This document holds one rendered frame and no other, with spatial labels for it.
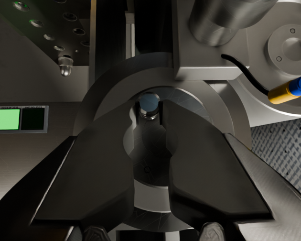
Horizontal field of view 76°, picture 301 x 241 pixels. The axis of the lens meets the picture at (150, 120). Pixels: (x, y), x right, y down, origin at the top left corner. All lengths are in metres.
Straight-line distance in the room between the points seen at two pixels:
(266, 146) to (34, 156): 0.50
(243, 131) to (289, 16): 0.12
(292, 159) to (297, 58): 0.14
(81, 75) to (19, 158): 1.36
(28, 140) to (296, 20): 0.55
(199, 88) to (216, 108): 0.02
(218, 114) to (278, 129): 0.18
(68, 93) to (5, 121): 1.27
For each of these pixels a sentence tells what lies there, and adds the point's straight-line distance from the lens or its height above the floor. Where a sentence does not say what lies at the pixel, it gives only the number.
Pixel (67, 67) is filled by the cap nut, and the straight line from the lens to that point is 0.55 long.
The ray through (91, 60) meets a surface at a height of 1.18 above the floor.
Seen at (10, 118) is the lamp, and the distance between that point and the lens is 0.60.
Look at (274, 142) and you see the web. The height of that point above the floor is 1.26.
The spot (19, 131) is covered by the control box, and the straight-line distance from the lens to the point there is 0.58.
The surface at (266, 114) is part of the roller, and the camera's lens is 0.21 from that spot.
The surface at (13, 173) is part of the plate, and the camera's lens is 0.59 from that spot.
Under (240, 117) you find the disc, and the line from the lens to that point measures 0.18.
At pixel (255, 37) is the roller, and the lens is 0.22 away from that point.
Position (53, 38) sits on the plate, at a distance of 0.49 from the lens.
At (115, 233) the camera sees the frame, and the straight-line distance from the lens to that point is 0.54.
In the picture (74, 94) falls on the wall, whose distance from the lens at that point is 1.82.
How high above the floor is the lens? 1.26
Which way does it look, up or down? 8 degrees down
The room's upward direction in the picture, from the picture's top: 179 degrees clockwise
